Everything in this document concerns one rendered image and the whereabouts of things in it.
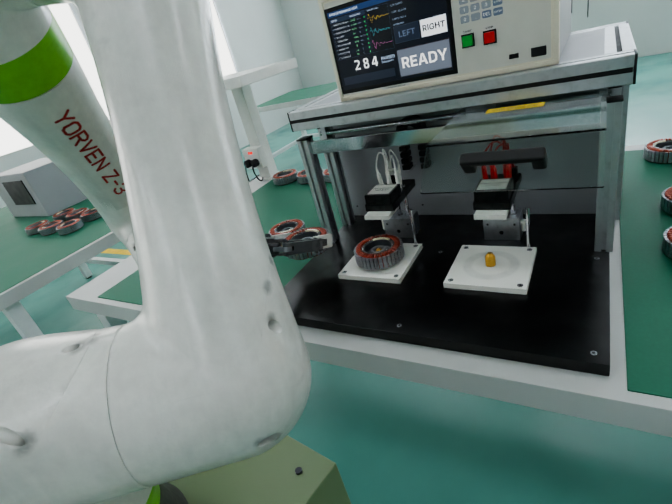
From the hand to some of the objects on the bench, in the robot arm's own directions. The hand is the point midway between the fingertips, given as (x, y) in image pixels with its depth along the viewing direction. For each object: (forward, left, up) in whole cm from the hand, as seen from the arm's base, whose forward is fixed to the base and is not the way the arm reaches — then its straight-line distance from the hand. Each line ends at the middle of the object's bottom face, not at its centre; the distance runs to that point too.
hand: (306, 240), depth 97 cm
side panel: (+52, -55, -4) cm, 76 cm away
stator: (+7, -15, -6) cm, 18 cm away
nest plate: (+10, -39, -5) cm, 41 cm away
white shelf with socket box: (+55, +70, -11) cm, 89 cm away
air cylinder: (+21, -14, -6) cm, 26 cm away
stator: (+17, +23, -11) cm, 31 cm away
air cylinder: (+24, -38, -4) cm, 45 cm away
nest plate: (+7, -15, -7) cm, 18 cm away
